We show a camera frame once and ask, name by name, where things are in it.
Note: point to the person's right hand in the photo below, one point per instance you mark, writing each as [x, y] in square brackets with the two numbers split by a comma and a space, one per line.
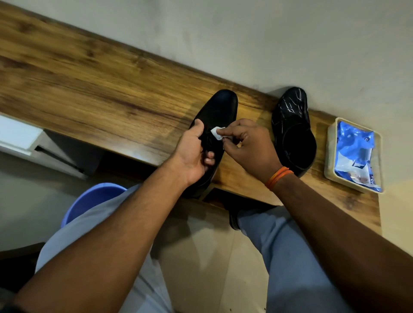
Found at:
[256, 151]

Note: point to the person's left hand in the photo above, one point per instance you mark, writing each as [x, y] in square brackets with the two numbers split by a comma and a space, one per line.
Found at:
[187, 158]

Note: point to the person's left thumb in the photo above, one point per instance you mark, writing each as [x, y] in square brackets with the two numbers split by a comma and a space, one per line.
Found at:
[194, 130]

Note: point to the person's right thumb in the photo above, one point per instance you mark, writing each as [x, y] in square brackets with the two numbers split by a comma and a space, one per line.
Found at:
[229, 147]

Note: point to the small white wipe piece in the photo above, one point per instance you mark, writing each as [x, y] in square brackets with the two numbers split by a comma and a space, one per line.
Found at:
[215, 133]

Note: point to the matte black leather shoe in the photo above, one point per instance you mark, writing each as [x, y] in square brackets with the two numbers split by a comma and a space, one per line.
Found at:
[219, 109]

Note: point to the person's right forearm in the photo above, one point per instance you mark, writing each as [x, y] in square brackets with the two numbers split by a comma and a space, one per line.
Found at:
[338, 245]

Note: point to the person's left forearm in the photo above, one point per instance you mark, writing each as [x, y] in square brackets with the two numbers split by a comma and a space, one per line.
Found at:
[106, 245]

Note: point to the orange thread wristband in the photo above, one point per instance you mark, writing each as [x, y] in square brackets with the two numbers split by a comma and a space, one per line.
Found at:
[278, 177]

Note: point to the glossy black leather shoe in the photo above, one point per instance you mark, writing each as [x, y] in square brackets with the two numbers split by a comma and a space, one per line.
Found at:
[290, 129]

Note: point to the person's worn black shoe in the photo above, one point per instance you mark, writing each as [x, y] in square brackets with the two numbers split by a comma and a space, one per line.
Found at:
[234, 221]

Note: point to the cream plastic tray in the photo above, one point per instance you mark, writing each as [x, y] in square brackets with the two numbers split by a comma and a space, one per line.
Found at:
[329, 154]

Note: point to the blue plastic stool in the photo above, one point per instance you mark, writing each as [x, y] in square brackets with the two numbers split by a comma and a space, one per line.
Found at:
[93, 196]

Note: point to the blue wipes packet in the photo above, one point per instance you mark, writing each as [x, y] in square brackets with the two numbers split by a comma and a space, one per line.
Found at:
[351, 145]

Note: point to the person's grey trousers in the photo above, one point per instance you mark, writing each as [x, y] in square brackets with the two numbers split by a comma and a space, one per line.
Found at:
[290, 258]

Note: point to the white grey cabinet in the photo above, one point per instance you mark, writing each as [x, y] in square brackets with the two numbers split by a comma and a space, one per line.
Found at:
[16, 132]

